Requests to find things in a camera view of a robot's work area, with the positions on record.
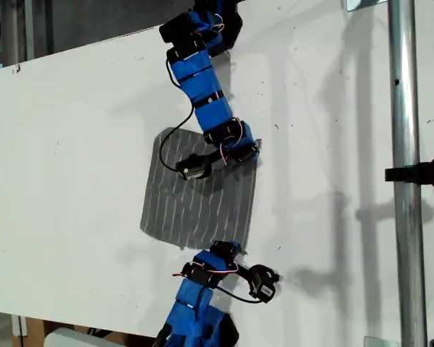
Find black post clamp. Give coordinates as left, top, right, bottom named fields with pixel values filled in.
left=384, top=153, right=434, bottom=192

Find brown wooden board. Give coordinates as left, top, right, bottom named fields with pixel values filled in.
left=12, top=315, right=47, bottom=347

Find black camera stalk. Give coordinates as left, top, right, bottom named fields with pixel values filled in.
left=202, top=149, right=227, bottom=164
left=234, top=265, right=256, bottom=281

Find white plastic bin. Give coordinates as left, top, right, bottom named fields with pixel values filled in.
left=44, top=327, right=113, bottom=347

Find black camera cable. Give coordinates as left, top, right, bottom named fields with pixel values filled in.
left=216, top=286, right=263, bottom=304
left=158, top=59, right=196, bottom=171

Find grey striped towel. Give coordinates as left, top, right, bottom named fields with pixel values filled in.
left=140, top=126, right=264, bottom=256

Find red white gripper wire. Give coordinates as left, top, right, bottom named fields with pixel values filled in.
left=218, top=132, right=247, bottom=168
left=171, top=260, right=240, bottom=278

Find steel post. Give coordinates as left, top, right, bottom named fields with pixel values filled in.
left=386, top=0, right=430, bottom=347

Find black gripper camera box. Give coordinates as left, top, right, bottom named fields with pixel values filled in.
left=247, top=265, right=280, bottom=304
left=176, top=153, right=213, bottom=181

